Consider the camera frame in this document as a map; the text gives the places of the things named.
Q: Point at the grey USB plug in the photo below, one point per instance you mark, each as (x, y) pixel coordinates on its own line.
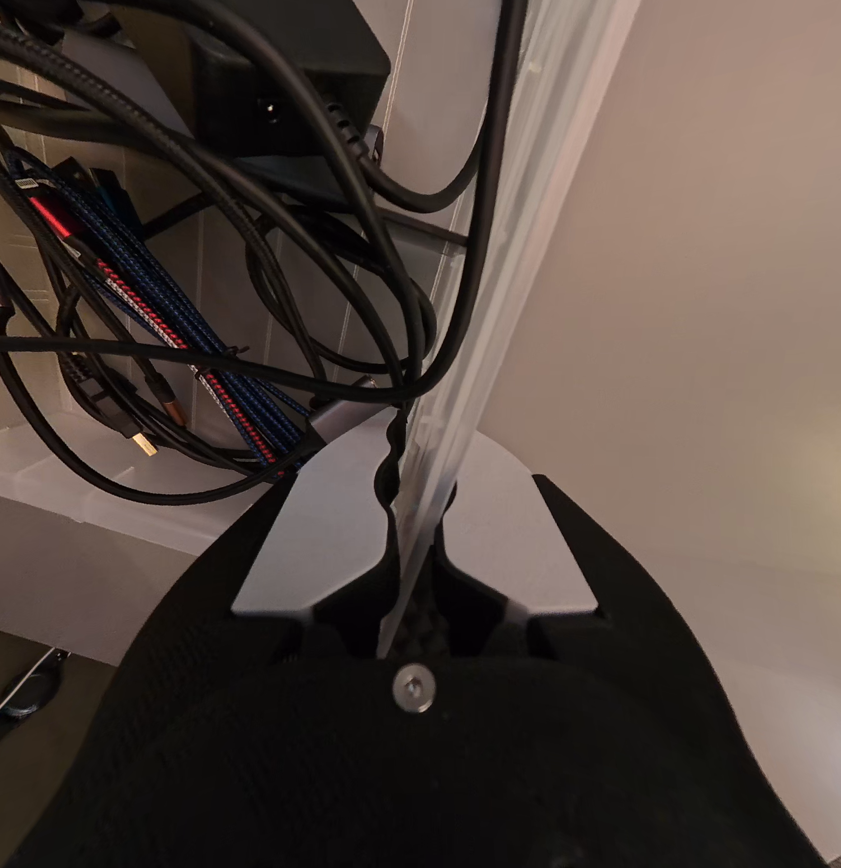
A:
(339, 415)

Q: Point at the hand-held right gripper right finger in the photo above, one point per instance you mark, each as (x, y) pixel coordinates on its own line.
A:
(522, 542)

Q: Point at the clear plastic storage bin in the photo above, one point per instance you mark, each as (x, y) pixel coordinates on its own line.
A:
(454, 407)

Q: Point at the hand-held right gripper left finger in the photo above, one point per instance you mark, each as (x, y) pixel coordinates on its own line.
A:
(318, 542)

